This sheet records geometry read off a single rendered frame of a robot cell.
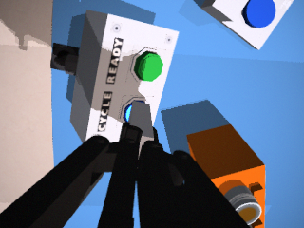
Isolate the white control panel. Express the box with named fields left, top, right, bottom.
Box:
left=50, top=9, right=179, bottom=143

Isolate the blue flat mat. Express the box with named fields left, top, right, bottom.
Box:
left=51, top=0, right=304, bottom=228

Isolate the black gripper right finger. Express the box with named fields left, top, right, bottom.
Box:
left=136, top=103, right=250, bottom=228

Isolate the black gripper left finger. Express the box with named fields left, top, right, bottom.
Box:
left=0, top=101, right=143, bottom=228

